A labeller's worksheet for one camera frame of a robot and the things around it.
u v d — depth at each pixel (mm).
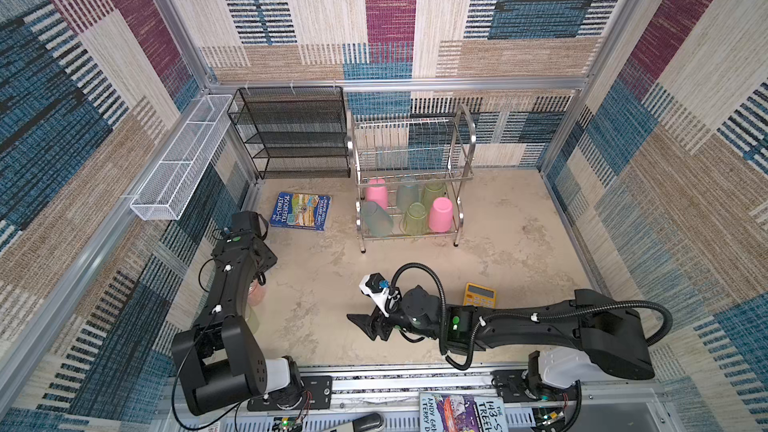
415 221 918
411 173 820
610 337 419
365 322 625
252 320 848
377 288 601
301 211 1059
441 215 909
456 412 690
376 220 900
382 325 624
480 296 871
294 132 1085
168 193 712
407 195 1012
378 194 967
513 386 741
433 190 987
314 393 729
